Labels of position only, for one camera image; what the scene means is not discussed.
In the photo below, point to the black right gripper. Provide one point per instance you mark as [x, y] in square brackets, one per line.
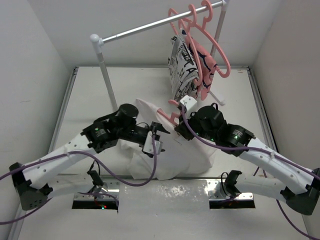
[184, 130]

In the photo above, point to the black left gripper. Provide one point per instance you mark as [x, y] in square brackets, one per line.
[154, 127]

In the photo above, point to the white t shirt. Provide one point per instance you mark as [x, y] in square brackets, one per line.
[181, 157]

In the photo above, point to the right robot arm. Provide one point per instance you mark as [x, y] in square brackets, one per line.
[293, 184]

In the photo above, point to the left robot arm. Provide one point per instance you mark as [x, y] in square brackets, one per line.
[36, 182]

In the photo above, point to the black white printed shirt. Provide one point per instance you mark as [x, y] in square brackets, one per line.
[183, 70]

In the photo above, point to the pink navy shirt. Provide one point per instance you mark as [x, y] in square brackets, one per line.
[208, 68]

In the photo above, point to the pink hanger with printed shirt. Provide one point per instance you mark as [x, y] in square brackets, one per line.
[185, 24]

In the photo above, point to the clear tape patch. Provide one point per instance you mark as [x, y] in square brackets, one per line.
[163, 197]

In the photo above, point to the white clothes rack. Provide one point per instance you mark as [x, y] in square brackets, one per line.
[97, 42]

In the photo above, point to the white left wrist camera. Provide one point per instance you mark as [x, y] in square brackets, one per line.
[148, 147]

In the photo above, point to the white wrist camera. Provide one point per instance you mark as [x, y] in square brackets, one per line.
[148, 147]
[189, 103]

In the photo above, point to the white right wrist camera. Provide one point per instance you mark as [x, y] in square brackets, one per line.
[189, 103]

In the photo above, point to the metal base rail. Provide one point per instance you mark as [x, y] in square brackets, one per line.
[108, 197]

